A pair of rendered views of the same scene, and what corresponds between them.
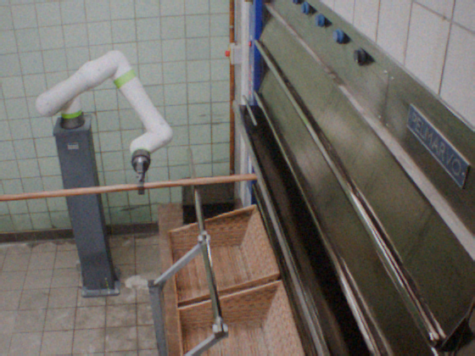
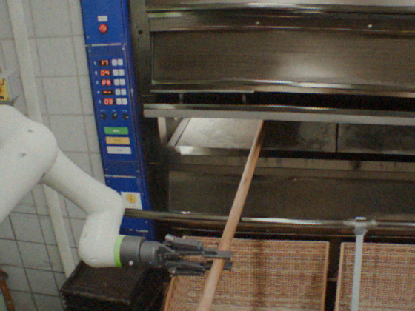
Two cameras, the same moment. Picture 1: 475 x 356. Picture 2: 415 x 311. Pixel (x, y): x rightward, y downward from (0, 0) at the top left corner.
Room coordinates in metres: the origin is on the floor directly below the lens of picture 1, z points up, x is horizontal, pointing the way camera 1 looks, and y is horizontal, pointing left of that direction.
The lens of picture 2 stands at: (1.48, 1.58, 2.16)
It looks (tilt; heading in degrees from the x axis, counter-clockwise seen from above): 27 degrees down; 293
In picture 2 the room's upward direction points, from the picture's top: 5 degrees counter-clockwise
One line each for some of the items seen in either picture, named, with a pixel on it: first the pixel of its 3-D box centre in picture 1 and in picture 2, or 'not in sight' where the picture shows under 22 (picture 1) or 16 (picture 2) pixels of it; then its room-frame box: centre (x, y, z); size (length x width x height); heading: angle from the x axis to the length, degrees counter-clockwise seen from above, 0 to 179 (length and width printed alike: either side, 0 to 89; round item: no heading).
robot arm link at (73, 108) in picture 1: (67, 98); not in sight; (2.59, 0.89, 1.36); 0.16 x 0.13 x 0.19; 154
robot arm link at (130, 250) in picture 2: (142, 159); (135, 252); (2.20, 0.43, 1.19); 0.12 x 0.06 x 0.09; 98
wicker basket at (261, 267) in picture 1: (219, 262); (247, 306); (2.02, 0.06, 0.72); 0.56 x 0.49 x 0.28; 9
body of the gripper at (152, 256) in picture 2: (141, 168); (161, 255); (2.13, 0.42, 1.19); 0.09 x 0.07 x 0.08; 8
